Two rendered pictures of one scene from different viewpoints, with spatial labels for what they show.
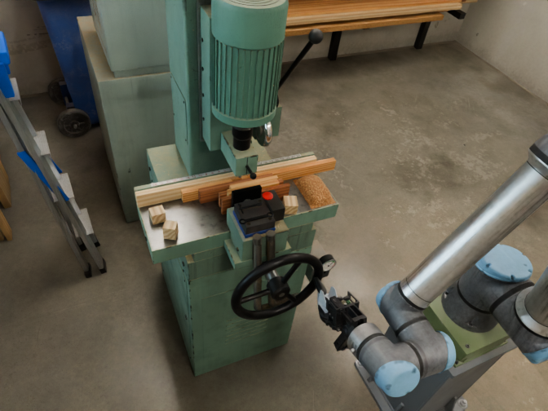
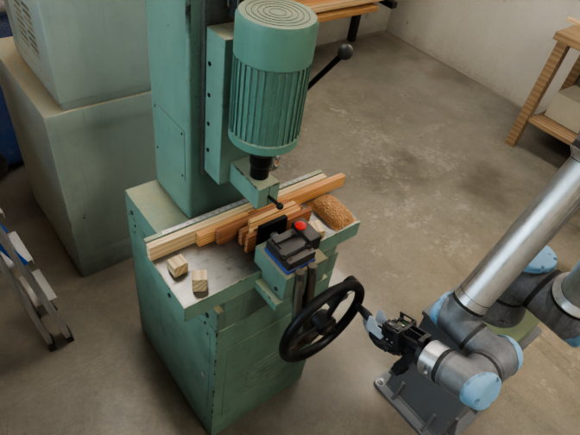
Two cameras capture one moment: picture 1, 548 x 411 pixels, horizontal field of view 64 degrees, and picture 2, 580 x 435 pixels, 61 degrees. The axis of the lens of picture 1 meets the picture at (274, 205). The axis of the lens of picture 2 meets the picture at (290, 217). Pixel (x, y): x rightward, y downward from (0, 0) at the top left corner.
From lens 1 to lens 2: 0.30 m
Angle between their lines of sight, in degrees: 11
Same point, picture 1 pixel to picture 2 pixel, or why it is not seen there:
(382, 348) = (460, 363)
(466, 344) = not seen: hidden behind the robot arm
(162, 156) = (147, 196)
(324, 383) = (349, 412)
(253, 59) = (287, 83)
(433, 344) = (502, 349)
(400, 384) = (487, 396)
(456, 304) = not seen: hidden behind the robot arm
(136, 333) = (129, 405)
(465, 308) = (495, 306)
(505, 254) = not seen: hidden behind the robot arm
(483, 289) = (515, 285)
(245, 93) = (277, 119)
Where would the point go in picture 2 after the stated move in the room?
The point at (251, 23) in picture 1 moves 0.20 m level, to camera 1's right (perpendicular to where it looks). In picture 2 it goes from (289, 45) to (384, 51)
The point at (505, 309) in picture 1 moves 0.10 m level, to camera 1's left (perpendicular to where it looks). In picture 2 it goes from (540, 300) to (510, 301)
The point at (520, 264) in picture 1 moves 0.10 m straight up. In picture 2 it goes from (545, 254) to (562, 230)
